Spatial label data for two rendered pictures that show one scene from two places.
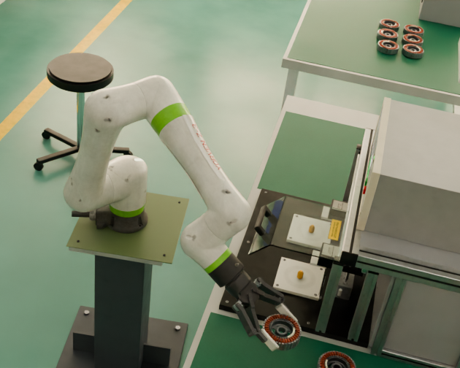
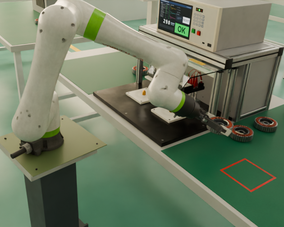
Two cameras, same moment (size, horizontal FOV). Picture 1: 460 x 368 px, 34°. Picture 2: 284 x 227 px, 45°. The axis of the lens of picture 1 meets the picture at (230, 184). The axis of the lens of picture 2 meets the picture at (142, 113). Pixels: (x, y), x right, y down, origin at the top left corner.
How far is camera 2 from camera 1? 1.53 m
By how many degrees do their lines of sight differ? 40
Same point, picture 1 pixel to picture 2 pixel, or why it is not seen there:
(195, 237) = (167, 87)
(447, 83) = not seen: hidden behind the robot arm
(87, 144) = (49, 62)
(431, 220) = (242, 29)
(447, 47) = not seen: hidden behind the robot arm
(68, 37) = not seen: outside the picture
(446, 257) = (252, 46)
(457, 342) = (265, 90)
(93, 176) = (50, 96)
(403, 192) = (231, 15)
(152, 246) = (84, 143)
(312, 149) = (84, 70)
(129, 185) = (55, 105)
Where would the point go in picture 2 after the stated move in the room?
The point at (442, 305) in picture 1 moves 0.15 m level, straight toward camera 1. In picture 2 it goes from (261, 71) to (282, 82)
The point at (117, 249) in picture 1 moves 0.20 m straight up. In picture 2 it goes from (67, 157) to (64, 115)
